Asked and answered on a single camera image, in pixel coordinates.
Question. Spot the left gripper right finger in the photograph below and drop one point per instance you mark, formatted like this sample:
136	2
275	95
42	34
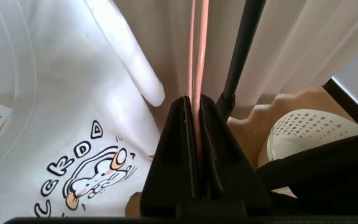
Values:
238	177

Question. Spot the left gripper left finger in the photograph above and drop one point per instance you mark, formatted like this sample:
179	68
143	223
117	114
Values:
169	174

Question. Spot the black garment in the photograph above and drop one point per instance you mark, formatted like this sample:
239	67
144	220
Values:
328	177

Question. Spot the pink clothes hanger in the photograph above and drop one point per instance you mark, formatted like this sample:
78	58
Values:
201	56

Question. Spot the white printed t-shirt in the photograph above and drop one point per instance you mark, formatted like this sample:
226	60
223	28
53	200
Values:
57	93

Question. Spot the white laundry basket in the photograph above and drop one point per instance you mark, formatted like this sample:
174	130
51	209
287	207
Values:
306	133

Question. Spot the black clothes rack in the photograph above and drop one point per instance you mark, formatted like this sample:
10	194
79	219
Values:
241	53

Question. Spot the beige curtain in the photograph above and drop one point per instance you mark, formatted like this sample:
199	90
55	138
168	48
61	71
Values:
291	46

